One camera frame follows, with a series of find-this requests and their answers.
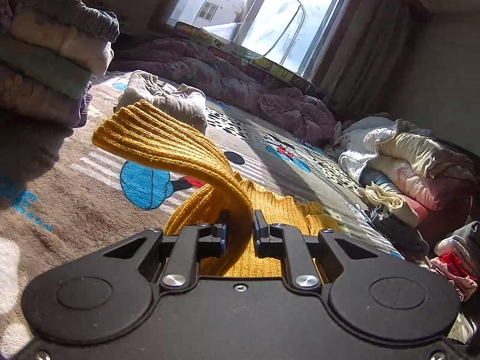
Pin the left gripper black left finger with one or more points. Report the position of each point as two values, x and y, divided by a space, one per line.
184 252

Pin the purple quilted comforter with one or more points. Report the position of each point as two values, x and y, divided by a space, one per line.
186 62

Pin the white and pink bedding pile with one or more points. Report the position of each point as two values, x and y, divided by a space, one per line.
408 156

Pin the folded cream garment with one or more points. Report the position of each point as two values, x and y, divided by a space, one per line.
392 202

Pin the colourful alphabet foam mat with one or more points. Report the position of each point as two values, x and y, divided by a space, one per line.
258 67

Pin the window with metal rail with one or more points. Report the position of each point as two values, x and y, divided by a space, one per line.
292 33

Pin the folded dark grey garment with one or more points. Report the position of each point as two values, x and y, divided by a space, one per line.
404 238

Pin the cream bundled garment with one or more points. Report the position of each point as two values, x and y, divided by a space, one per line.
183 102

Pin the brown curtain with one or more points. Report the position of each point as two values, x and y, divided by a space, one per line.
369 53

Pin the stack of folded clothes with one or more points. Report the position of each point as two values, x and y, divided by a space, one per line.
50 50

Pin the folded clothes pile right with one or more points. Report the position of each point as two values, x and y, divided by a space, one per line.
457 260

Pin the Mickey Mouse plush blanket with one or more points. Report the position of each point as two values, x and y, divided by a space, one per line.
62 197

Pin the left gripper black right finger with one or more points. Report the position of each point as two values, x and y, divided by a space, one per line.
295 251

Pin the yellow knitted sweater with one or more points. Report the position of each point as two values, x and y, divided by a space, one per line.
147 136

